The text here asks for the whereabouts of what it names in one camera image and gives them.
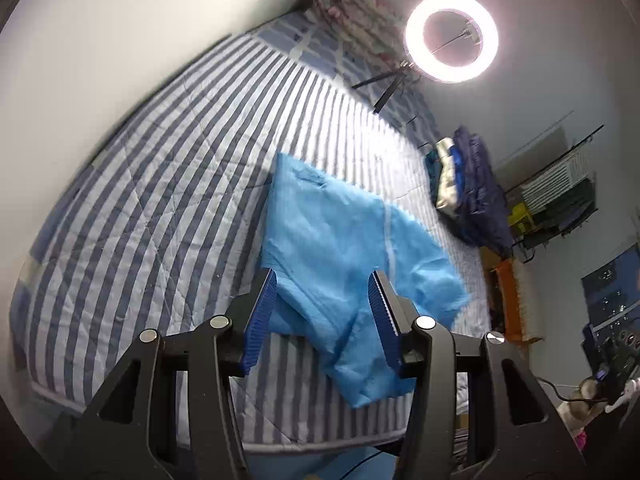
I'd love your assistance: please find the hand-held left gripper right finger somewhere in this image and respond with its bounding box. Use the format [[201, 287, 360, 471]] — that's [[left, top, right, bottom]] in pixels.
[[367, 270, 586, 480]]

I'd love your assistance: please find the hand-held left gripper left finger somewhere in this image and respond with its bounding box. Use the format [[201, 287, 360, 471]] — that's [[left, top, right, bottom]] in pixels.
[[65, 267, 278, 480]]

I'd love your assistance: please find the light blue jacket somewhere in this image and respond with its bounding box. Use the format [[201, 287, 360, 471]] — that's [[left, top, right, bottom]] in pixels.
[[260, 152, 471, 409]]

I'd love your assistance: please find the black clothes rack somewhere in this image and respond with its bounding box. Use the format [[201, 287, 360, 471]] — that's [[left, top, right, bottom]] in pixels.
[[505, 122, 606, 261]]

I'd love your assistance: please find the person's right hand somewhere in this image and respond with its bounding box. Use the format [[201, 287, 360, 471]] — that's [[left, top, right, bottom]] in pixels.
[[557, 377, 608, 436]]

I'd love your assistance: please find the window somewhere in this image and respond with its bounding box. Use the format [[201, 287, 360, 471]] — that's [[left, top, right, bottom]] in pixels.
[[580, 242, 640, 341]]

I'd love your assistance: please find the orange stool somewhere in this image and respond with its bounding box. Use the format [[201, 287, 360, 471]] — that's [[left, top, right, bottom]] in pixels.
[[487, 257, 546, 348]]

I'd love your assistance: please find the white folded garment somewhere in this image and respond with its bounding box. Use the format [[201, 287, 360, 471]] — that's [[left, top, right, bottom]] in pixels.
[[434, 137, 461, 217]]

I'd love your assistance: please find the blue striped bed cover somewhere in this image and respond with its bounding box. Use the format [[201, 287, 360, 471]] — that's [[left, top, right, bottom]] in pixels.
[[10, 35, 493, 456]]

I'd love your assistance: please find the folded navy jacket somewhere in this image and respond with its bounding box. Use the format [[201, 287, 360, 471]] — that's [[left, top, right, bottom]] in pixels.
[[452, 125, 516, 251]]

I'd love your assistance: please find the yellow box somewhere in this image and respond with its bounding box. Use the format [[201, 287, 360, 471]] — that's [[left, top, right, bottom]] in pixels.
[[507, 202, 536, 235]]

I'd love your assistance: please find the blue folded garment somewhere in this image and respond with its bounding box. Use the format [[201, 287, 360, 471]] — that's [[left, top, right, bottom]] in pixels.
[[425, 147, 468, 196]]

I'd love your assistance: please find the striped hanging towel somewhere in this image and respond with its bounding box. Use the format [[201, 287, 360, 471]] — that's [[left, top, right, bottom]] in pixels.
[[520, 150, 596, 213]]

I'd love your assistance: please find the black tripod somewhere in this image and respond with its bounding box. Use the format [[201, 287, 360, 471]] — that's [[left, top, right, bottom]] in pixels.
[[351, 60, 416, 113]]

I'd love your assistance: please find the blue square patterned sheet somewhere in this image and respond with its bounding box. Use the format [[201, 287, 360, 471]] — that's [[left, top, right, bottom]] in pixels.
[[250, 7, 443, 153]]

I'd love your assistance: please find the phone holder clamp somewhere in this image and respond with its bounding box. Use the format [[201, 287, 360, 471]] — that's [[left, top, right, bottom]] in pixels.
[[430, 25, 483, 56]]

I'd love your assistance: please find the folded floral quilt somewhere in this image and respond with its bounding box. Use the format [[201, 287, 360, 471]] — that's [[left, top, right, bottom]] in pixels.
[[312, 0, 426, 91]]

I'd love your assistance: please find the ring light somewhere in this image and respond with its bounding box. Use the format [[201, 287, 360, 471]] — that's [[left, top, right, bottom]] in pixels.
[[404, 0, 500, 84]]

